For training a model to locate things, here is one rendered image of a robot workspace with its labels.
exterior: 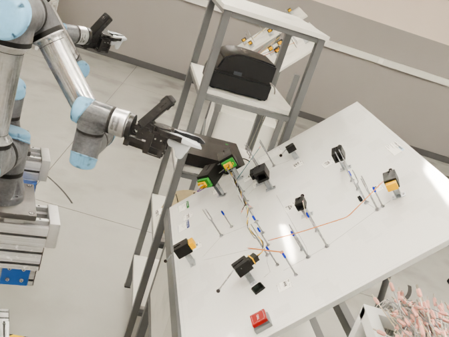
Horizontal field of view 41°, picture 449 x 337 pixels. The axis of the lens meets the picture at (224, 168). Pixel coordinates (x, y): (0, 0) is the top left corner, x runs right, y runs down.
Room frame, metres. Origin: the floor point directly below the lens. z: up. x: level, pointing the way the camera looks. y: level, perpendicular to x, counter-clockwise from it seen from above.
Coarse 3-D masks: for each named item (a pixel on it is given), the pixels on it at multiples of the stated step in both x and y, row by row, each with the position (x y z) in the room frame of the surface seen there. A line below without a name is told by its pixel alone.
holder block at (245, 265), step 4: (244, 256) 1.83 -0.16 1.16; (240, 260) 1.81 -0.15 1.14; (244, 260) 1.81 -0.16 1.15; (248, 260) 1.80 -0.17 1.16; (232, 264) 1.81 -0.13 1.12; (236, 264) 1.81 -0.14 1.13; (240, 264) 1.79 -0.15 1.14; (244, 264) 1.79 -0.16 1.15; (248, 264) 1.80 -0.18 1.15; (236, 268) 1.78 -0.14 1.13; (240, 268) 1.79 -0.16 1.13; (244, 268) 1.79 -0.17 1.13; (248, 268) 1.80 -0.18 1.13; (252, 268) 1.80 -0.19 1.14; (236, 272) 1.80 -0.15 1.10; (240, 272) 1.78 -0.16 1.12; (244, 272) 1.79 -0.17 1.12; (248, 272) 1.80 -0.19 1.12; (240, 276) 1.78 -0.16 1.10
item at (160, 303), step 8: (160, 264) 2.58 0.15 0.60; (160, 272) 2.52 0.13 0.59; (160, 280) 2.46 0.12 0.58; (152, 288) 2.59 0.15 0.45; (160, 288) 2.40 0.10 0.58; (152, 296) 2.52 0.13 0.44; (160, 296) 2.35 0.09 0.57; (168, 296) 2.20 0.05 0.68; (152, 304) 2.47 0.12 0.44; (160, 304) 2.30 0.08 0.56; (168, 304) 2.15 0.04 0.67; (152, 312) 2.41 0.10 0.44; (160, 312) 2.25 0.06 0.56; (168, 312) 2.10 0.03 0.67; (152, 320) 2.35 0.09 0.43; (160, 320) 2.20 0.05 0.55; (152, 328) 2.30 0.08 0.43; (160, 328) 2.15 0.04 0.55; (152, 336) 2.25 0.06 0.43; (160, 336) 2.11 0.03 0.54
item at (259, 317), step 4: (256, 312) 1.61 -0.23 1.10; (260, 312) 1.60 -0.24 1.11; (264, 312) 1.60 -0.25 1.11; (252, 316) 1.60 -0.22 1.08; (256, 316) 1.59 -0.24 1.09; (260, 316) 1.59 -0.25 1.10; (264, 316) 1.58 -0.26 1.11; (252, 320) 1.58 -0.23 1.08; (256, 320) 1.58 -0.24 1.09; (260, 320) 1.57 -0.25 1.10; (264, 320) 1.57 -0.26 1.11; (252, 324) 1.57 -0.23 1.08; (256, 324) 1.56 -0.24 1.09; (260, 324) 1.57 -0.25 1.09
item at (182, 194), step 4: (176, 192) 2.95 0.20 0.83; (180, 192) 2.94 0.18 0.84; (184, 192) 2.94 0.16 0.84; (188, 192) 2.95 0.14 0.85; (192, 192) 2.96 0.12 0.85; (176, 196) 2.90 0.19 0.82; (180, 196) 2.90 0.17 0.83; (184, 196) 2.90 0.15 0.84; (188, 196) 2.90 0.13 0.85; (176, 200) 2.86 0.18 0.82; (180, 200) 2.85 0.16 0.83; (172, 204) 2.86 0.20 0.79
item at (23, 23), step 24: (0, 0) 1.48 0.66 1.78; (24, 0) 1.51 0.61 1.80; (0, 24) 1.47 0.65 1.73; (24, 24) 1.48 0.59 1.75; (0, 48) 1.49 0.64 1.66; (24, 48) 1.52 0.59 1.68; (0, 72) 1.50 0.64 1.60; (0, 96) 1.50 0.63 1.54; (0, 120) 1.51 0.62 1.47; (0, 144) 1.50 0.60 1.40; (0, 168) 1.50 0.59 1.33
